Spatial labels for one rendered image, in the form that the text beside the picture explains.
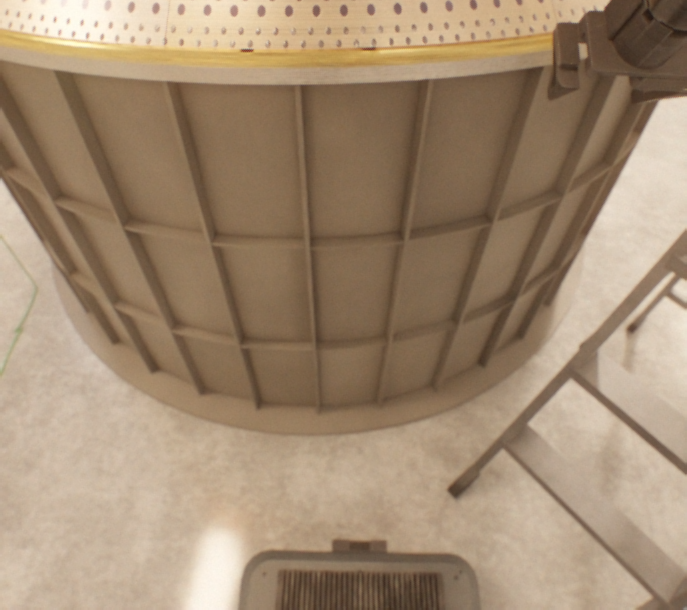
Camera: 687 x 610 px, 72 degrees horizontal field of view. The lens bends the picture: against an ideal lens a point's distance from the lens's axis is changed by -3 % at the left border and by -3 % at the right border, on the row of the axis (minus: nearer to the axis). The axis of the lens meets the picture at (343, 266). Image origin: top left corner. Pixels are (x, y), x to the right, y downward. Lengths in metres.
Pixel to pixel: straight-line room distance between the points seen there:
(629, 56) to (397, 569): 1.06
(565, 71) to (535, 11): 0.31
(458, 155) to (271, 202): 0.35
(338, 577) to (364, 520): 0.32
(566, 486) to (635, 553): 0.19
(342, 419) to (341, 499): 0.23
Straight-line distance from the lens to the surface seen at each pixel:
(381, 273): 1.08
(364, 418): 1.59
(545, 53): 0.83
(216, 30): 0.75
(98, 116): 0.95
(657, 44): 0.52
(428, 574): 1.25
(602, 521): 1.35
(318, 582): 1.23
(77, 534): 1.67
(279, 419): 1.60
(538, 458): 1.34
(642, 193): 2.71
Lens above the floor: 1.48
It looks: 49 degrees down
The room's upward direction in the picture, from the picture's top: 1 degrees clockwise
